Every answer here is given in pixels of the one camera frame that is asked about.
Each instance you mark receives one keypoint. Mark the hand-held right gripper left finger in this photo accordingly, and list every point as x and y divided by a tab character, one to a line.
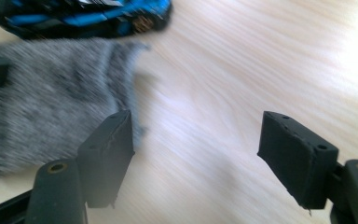
105	161

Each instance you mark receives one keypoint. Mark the grey fluffy towel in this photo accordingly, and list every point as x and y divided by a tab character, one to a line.
49	99

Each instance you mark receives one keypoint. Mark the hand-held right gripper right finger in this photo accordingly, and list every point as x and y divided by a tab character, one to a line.
298	161

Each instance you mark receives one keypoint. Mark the blue toy car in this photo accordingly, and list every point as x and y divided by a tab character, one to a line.
84	18

